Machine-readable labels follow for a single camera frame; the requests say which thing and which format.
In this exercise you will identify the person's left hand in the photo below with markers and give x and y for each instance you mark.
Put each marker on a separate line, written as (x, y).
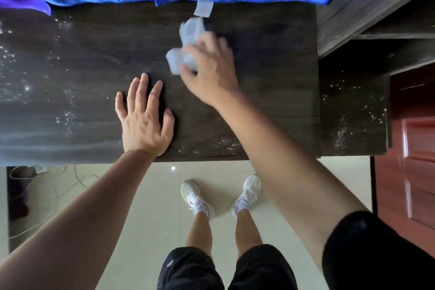
(144, 130)

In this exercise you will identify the person's right hand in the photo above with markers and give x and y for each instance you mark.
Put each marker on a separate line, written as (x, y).
(214, 75)

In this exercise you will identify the white tissue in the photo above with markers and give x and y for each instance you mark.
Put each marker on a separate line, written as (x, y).
(188, 33)

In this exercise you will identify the person's right forearm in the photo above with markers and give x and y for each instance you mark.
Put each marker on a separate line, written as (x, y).
(289, 177)

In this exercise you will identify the person's left forearm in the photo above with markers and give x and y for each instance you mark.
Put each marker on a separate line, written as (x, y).
(74, 225)

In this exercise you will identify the person's white left shoe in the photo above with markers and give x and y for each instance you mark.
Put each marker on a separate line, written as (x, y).
(193, 198)

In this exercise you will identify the person's white shoe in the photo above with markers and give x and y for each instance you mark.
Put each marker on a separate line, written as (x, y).
(193, 198)
(248, 193)

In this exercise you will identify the person's left leg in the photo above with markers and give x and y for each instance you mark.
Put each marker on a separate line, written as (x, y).
(200, 235)

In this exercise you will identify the person's leg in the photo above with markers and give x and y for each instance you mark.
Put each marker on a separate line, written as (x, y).
(248, 232)
(200, 235)

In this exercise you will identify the person's white right shoe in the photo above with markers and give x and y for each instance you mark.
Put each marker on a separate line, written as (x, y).
(248, 193)

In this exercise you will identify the person's right leg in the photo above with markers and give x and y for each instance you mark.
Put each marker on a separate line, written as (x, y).
(248, 232)

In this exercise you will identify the dark wooden table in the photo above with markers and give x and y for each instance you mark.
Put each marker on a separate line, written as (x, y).
(272, 79)

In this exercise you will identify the white charger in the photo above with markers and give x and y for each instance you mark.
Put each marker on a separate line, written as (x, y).
(40, 169)

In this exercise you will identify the black shorts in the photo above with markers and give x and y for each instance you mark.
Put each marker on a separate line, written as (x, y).
(190, 271)

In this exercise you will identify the dark wooden shelf unit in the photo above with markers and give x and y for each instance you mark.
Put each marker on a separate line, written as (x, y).
(367, 1)

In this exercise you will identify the red wooden door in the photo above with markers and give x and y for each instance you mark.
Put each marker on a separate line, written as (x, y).
(407, 181)

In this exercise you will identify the black shirt sleeve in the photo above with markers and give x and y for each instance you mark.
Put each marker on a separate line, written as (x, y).
(380, 255)

